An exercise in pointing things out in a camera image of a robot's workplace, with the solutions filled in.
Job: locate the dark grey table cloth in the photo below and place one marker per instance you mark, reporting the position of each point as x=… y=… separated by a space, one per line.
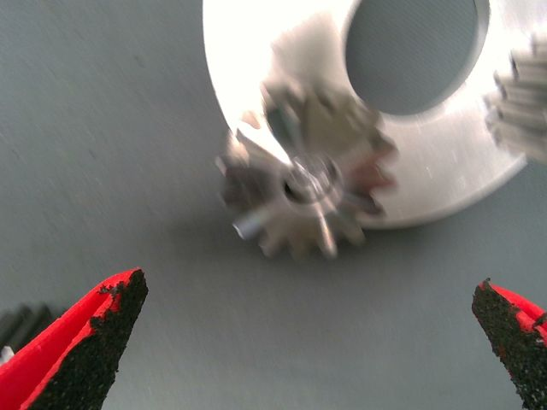
x=107 y=149

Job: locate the small steel gear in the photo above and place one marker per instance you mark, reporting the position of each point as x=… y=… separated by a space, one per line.
x=523 y=111
x=23 y=324

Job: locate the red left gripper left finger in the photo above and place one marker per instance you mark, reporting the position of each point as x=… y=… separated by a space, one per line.
x=64 y=341

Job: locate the round metal plate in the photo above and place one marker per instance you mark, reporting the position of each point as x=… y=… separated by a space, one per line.
x=444 y=162

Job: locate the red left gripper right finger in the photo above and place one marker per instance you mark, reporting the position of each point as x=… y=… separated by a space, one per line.
x=519 y=337

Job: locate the large steel gear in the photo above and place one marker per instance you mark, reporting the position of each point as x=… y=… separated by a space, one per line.
x=307 y=179

